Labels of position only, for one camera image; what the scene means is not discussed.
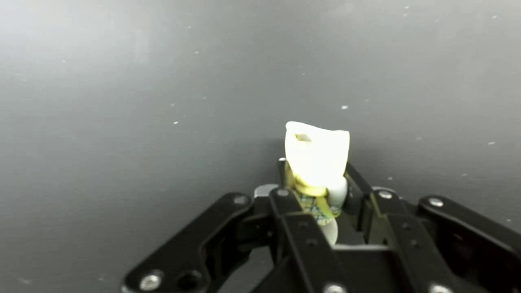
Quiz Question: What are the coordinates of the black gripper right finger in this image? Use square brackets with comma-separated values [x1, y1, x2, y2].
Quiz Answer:
[344, 160, 521, 293]

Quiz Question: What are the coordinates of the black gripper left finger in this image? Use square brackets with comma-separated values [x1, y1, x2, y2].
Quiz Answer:
[120, 156, 339, 293]

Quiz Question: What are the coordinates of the white plush toy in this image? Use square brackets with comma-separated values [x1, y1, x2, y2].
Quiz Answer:
[282, 118, 352, 247]

